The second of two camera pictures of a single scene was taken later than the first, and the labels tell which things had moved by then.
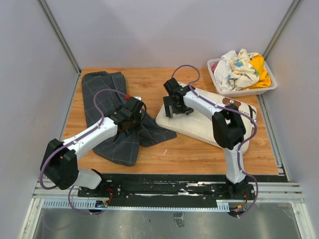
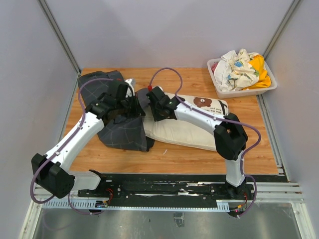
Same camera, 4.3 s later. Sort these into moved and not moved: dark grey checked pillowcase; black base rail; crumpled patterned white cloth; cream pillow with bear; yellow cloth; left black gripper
Moved: dark grey checked pillowcase; left black gripper; cream pillow with bear
Not moved: black base rail; yellow cloth; crumpled patterned white cloth
